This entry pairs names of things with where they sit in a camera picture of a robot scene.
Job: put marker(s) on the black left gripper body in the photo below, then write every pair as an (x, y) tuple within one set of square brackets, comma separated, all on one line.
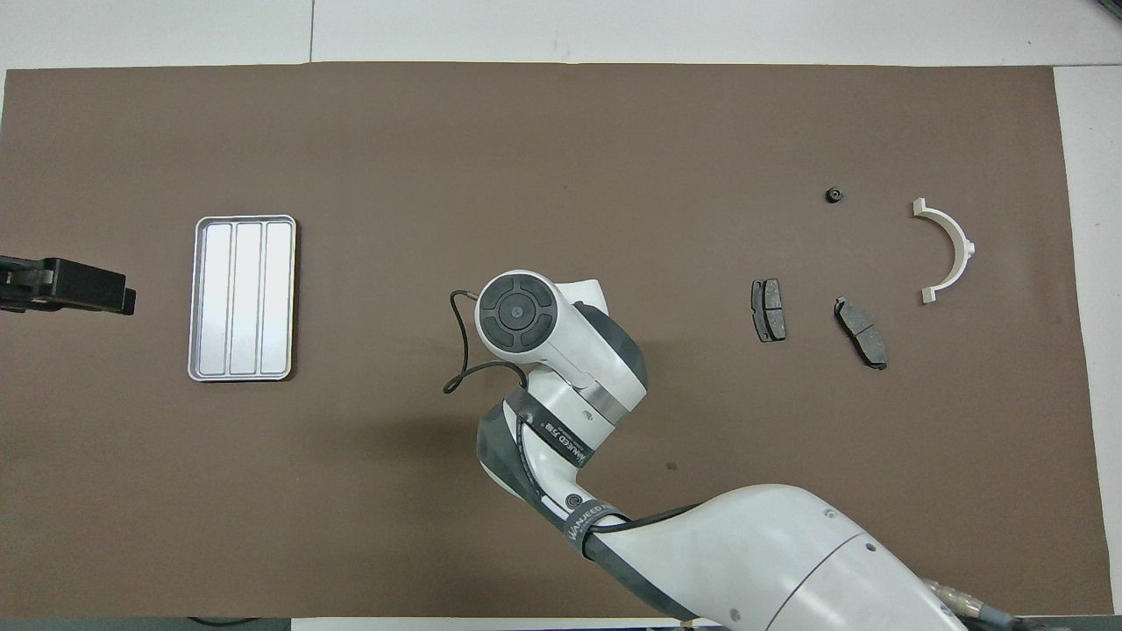
[(22, 285)]

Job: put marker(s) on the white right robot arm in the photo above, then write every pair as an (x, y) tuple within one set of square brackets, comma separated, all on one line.
[(745, 552)]

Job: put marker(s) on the silver metal tray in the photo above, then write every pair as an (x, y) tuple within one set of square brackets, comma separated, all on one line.
[(244, 298)]

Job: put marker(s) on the brown table mat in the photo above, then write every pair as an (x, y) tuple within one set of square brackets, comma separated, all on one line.
[(526, 175)]

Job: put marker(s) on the dark rectangular brake pad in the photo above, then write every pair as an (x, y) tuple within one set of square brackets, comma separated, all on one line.
[(769, 311)]

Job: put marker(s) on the dark curved brake pad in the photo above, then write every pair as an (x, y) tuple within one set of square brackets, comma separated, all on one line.
[(861, 331)]

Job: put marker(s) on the white curved plastic bracket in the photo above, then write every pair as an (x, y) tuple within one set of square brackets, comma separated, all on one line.
[(960, 241)]

